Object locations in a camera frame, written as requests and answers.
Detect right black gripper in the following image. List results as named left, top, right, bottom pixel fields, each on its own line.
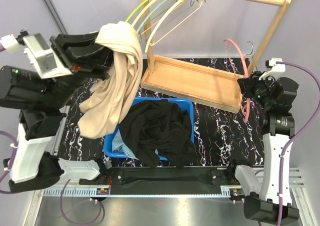
left=237, top=71, right=275, bottom=109

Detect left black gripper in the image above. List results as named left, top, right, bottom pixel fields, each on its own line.
left=43, top=25, right=132, bottom=108

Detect pink plastic hanger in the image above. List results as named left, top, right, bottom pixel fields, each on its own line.
left=222, top=37, right=256, bottom=123

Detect beige trousers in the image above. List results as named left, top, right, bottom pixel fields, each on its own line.
left=77, top=21, right=143, bottom=139

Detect mint green hanger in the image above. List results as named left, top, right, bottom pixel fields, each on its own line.
left=135, top=0, right=191, bottom=34

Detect cream plastic hanger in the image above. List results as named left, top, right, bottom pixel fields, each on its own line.
left=144, top=0, right=207, bottom=53

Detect black trousers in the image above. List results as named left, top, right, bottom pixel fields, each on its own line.
left=119, top=99, right=174, bottom=168
left=158, top=102, right=197, bottom=169

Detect light blue trousers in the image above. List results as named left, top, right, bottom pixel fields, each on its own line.
left=111, top=131, right=161, bottom=159

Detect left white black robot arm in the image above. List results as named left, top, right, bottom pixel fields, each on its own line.
left=0, top=30, right=114, bottom=194

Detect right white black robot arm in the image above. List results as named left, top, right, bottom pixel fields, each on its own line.
left=227, top=76, right=300, bottom=226

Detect wooden clothes rack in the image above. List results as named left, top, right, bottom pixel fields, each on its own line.
left=140, top=0, right=292, bottom=113

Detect blue plastic bin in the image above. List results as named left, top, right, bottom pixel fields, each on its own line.
left=103, top=97, right=195, bottom=158

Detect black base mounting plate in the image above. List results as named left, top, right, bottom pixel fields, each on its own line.
left=78, top=165, right=258, bottom=197

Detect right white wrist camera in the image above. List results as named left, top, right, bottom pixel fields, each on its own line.
left=258, top=58, right=286, bottom=80

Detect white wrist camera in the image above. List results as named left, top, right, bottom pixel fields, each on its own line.
left=258, top=58, right=286, bottom=80
left=0, top=30, right=72, bottom=79

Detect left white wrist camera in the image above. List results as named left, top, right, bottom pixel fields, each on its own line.
left=0, top=30, right=72, bottom=79

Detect aluminium rail frame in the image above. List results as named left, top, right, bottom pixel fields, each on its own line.
left=22, top=167, right=316, bottom=226

